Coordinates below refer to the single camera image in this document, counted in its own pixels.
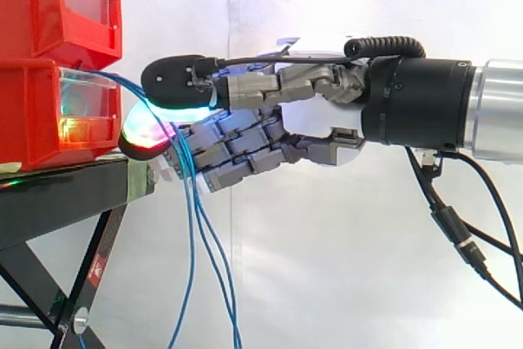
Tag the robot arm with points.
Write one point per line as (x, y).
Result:
(433, 101)

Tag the red bin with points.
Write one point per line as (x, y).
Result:
(45, 5)
(32, 120)

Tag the black stand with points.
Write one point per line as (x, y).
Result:
(53, 202)

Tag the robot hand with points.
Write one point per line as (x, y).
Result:
(310, 120)

